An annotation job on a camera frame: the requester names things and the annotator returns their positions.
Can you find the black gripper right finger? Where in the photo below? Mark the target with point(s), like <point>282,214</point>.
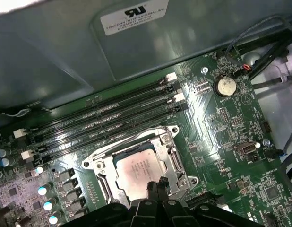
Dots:
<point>181,212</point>

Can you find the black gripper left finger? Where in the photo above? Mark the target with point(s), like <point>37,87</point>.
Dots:
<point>146,212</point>

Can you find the silver topped CPU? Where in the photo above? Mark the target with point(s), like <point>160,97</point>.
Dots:
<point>136,170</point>

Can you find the metal socket cover frame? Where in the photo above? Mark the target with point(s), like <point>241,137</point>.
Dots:
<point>108,173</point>

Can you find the CPU socket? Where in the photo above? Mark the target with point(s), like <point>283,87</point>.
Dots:
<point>169,130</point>

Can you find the green motherboard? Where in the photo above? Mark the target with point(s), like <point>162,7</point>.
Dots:
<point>207,142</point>

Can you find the black RAM slot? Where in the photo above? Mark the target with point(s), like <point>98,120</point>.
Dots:
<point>96,128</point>
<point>96,105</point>
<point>96,142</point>
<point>96,116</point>

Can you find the round coin battery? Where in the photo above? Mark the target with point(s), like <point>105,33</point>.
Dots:
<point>225,86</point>

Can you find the black open PC case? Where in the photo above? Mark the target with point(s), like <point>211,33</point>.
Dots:
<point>65,59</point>

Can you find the white label sticker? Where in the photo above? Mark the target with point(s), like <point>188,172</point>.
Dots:
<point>134,16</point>

